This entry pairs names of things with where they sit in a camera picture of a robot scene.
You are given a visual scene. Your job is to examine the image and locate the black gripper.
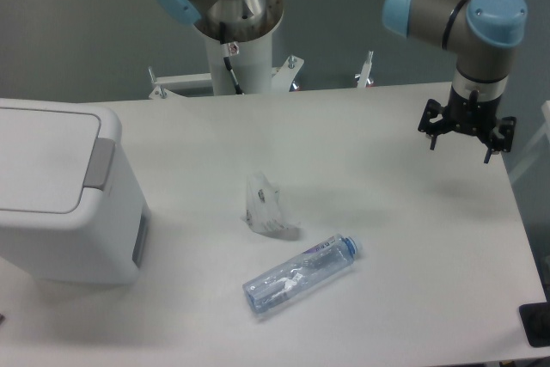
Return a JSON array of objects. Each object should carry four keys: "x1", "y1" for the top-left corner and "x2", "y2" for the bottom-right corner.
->
[{"x1": 418, "y1": 88, "x2": 516, "y2": 164}]

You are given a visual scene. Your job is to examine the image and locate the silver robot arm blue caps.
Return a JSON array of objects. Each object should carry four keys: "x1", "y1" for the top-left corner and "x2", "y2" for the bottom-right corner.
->
[{"x1": 382, "y1": 0, "x2": 528, "y2": 161}]

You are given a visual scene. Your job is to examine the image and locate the white trash can body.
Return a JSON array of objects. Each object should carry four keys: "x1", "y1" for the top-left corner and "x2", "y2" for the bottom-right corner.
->
[{"x1": 1, "y1": 99, "x2": 150, "y2": 284}]

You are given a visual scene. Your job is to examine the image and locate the white trash can lid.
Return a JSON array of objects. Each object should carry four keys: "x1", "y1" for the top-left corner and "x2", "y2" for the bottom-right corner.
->
[{"x1": 1, "y1": 108, "x2": 101, "y2": 214}]

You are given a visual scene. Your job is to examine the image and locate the clear plastic water bottle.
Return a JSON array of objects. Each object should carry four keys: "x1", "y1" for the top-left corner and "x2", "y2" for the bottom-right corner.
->
[{"x1": 242, "y1": 234, "x2": 362, "y2": 315}]

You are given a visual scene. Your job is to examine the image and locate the black device at table corner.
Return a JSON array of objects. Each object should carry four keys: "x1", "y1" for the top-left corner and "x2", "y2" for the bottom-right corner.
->
[{"x1": 519, "y1": 302, "x2": 549, "y2": 348}]

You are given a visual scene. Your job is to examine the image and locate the grey lid push button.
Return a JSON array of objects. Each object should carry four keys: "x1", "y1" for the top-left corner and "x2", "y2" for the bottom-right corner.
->
[{"x1": 83, "y1": 138, "x2": 116, "y2": 190}]

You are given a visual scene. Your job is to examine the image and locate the white frame at right edge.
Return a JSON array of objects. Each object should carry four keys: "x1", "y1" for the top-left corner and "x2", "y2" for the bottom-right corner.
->
[{"x1": 509, "y1": 101, "x2": 549, "y2": 185}]

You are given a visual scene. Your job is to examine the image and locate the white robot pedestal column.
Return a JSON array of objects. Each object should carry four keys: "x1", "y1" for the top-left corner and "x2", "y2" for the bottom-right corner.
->
[{"x1": 202, "y1": 30, "x2": 274, "y2": 95}]

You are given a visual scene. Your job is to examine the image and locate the black cable on pedestal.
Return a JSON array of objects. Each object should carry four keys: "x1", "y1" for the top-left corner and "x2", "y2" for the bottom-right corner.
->
[{"x1": 217, "y1": 21, "x2": 246, "y2": 96}]

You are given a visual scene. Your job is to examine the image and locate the white pedestal base frame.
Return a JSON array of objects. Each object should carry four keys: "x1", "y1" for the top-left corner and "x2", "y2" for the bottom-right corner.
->
[{"x1": 147, "y1": 51, "x2": 376, "y2": 100}]

